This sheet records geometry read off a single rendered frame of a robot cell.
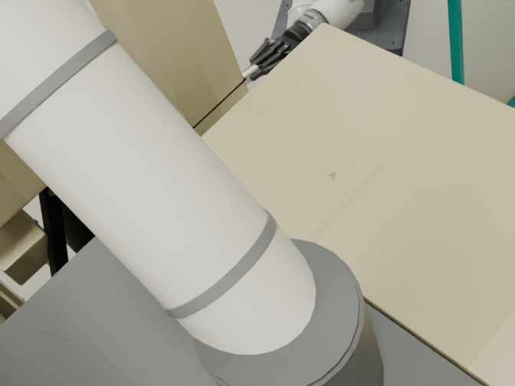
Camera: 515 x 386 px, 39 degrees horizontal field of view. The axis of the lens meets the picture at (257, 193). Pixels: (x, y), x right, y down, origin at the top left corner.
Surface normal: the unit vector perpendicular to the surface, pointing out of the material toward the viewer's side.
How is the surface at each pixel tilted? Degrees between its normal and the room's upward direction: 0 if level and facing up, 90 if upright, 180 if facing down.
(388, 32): 0
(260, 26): 0
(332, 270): 0
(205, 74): 90
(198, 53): 90
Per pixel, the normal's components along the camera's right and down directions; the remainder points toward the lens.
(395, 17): -0.25, -0.56
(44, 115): -0.05, 0.36
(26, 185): 0.69, 0.47
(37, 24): 0.44, -0.08
